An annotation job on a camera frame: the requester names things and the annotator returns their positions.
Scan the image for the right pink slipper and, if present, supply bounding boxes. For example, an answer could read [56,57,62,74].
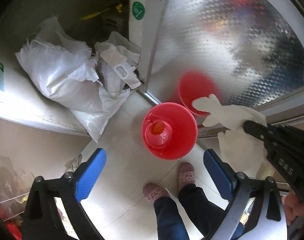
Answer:
[177,162,195,192]

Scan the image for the white woven sack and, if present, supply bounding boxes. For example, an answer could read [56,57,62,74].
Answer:
[15,16,130,141]

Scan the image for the person right hand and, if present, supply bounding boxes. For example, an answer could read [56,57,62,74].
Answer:
[282,191,304,226]

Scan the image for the white rubber glove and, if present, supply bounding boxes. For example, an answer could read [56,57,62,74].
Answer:
[192,94,267,177]

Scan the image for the white plastic bag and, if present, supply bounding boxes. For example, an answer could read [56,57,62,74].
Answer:
[94,31,141,98]

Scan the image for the green round sticker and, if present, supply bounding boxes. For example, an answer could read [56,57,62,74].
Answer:
[131,1,145,21]

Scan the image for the red trash bucket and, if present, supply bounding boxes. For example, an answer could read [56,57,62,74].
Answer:
[141,102,198,160]

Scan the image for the left pink slipper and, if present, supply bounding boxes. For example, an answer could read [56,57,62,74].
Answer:
[143,183,169,204]

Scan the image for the pink slipper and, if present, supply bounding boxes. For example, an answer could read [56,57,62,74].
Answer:
[177,162,195,192]
[143,183,169,204]

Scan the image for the steel cabinet door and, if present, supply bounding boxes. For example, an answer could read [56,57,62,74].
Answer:
[139,0,304,125]

